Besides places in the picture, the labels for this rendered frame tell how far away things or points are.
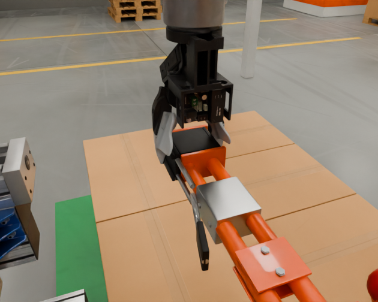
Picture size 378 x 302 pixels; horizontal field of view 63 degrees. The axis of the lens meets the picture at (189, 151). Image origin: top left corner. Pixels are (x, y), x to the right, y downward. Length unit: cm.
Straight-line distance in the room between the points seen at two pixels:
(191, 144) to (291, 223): 75
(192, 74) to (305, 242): 85
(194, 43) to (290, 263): 26
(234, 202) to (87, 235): 155
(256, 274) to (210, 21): 28
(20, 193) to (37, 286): 108
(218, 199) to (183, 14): 23
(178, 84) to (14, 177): 43
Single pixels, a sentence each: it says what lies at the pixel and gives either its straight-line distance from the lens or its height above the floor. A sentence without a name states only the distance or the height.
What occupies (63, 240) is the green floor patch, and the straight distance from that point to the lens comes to 192.
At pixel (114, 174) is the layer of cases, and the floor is 54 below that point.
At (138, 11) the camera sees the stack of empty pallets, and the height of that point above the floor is 20.
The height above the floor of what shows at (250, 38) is 48.
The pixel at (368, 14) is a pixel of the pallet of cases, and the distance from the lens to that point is 804.
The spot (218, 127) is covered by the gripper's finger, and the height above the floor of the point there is 113.
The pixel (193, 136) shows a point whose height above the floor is 110.
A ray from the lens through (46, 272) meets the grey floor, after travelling 181.
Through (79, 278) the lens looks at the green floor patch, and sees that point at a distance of 173.
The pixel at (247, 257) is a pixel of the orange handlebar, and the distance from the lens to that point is 35.
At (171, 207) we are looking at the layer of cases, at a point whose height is 54.
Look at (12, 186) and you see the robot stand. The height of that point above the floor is 96.
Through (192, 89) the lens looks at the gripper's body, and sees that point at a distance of 38.
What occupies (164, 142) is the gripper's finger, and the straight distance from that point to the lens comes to 46.
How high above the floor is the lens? 136
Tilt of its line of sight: 33 degrees down
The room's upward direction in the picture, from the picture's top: straight up
